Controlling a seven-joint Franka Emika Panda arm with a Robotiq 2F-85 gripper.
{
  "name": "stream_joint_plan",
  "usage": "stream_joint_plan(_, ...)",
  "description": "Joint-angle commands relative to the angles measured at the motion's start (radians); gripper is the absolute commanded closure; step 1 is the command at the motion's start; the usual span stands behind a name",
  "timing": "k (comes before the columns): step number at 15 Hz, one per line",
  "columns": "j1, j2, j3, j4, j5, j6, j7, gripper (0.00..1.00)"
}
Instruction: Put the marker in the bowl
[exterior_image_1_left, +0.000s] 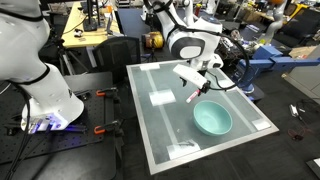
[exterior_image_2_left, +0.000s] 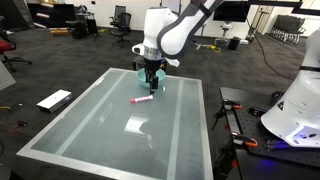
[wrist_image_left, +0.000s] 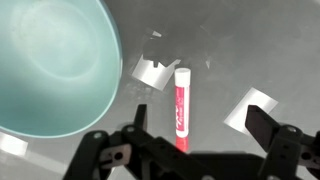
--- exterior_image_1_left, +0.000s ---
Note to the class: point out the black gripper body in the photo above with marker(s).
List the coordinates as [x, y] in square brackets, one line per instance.
[206, 84]

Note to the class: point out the red and white marker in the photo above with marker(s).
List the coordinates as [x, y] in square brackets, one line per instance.
[192, 96]

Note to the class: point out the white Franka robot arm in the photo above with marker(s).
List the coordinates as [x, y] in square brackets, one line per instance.
[43, 90]

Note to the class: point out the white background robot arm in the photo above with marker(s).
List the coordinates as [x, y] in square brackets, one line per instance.
[275, 20]

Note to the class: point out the teal bowl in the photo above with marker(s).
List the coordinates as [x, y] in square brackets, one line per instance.
[213, 118]

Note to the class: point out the white paper square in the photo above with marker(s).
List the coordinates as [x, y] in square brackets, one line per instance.
[162, 97]

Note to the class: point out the white tape patch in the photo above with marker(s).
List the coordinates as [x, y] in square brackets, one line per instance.
[181, 152]
[261, 124]
[150, 67]

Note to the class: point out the yellow and black reel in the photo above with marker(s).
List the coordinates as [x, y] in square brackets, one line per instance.
[154, 40]

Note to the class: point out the white power adapter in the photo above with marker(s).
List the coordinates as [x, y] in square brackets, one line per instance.
[293, 110]

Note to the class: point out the black fabric office chair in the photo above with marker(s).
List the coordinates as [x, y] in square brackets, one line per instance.
[115, 56]

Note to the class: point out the cardboard box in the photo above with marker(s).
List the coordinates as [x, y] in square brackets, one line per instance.
[301, 52]

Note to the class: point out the small black floor device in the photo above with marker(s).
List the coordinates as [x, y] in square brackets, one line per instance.
[297, 137]

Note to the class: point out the wooden desk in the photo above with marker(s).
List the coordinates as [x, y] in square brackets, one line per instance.
[90, 38]

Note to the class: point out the black monitor stand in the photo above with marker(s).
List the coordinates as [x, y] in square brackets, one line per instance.
[90, 21]

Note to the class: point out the flat white box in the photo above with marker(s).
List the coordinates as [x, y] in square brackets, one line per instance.
[316, 163]

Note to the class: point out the black tripod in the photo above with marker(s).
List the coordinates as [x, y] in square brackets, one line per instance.
[61, 55]

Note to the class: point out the black perforated breadboard base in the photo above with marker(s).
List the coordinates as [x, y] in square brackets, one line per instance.
[66, 146]

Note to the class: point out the blue metal frame stand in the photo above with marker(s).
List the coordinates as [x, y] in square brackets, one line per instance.
[266, 58]

